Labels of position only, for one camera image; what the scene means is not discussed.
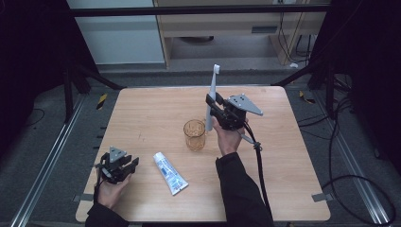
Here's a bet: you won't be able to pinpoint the black metal stand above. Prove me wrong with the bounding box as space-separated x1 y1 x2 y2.
61 60 126 124
270 53 340 118

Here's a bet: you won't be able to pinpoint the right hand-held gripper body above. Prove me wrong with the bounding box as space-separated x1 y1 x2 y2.
210 93 264 131

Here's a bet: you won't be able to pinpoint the thin black floor cable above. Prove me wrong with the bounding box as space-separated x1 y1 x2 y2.
26 108 46 128

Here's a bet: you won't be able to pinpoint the black cables under desk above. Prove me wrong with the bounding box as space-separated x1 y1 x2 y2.
276 12 317 65

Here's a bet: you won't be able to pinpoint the white cabinet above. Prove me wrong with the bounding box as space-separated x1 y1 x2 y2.
65 0 166 65

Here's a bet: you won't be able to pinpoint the amber glass cup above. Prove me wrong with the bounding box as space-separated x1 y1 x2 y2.
183 118 207 151

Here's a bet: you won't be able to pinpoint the black curtain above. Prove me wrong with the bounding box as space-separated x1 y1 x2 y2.
310 0 401 176
0 0 78 155

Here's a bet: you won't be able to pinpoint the white toothbrush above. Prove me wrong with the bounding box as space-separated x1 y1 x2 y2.
204 63 221 132

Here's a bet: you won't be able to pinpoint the grey tape piece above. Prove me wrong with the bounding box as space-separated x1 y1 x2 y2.
72 193 95 203
311 192 335 203

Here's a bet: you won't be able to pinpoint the black floor cable loop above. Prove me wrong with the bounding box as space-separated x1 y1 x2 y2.
297 94 397 227

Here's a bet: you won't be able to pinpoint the yellow black tape strip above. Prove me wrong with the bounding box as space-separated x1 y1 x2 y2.
298 90 316 105
96 93 109 111

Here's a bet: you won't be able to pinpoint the white toothpaste tube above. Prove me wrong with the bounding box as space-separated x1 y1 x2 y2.
152 151 189 197

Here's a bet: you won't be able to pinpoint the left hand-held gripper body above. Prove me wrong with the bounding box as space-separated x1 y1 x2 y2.
94 146 135 185

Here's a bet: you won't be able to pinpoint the black horizontal bar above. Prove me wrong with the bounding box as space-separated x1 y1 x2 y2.
67 4 332 17

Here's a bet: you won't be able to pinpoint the thick black gripper cable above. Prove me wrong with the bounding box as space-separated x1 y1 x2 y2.
239 121 274 221

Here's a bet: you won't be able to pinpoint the wooden desk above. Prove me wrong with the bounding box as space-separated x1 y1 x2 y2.
153 0 332 68

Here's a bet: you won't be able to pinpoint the person's left hand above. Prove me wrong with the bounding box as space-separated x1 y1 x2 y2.
96 174 132 211

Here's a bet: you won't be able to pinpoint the person's right hand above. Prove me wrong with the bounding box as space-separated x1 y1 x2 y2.
211 115 250 157

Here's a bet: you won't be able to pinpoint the metal floor rail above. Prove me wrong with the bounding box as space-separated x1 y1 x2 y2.
315 91 392 226
9 94 87 227

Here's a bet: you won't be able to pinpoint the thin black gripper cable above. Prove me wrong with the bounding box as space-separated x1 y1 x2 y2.
93 164 103 203

